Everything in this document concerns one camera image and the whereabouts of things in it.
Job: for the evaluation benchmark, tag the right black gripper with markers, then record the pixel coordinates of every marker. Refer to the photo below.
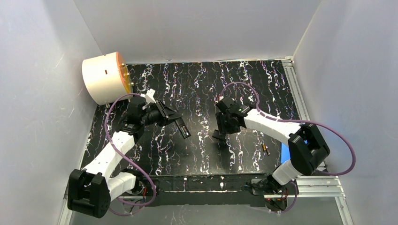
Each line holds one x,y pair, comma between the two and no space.
224,124

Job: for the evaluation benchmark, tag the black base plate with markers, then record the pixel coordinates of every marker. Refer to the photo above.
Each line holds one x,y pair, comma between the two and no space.
218,189

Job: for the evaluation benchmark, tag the black battery cover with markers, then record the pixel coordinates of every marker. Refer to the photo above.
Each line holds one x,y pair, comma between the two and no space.
218,135

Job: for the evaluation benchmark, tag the black remote control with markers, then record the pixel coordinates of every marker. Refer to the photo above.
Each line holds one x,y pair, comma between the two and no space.
180,124

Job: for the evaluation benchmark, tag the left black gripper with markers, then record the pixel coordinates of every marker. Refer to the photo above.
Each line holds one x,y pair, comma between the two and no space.
167,113

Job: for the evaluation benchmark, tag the blue sheet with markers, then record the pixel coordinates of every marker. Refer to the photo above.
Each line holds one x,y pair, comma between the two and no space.
283,153

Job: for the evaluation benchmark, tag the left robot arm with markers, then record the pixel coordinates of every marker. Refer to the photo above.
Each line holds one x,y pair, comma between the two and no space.
92,189

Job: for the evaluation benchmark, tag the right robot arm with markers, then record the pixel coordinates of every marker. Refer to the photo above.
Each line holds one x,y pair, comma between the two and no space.
283,132

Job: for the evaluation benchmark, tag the brown battery right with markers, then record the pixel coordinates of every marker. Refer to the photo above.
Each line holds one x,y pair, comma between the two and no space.
263,147

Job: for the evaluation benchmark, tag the white cylinder with orange lid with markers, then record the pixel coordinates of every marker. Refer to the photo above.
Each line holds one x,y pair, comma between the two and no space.
106,77

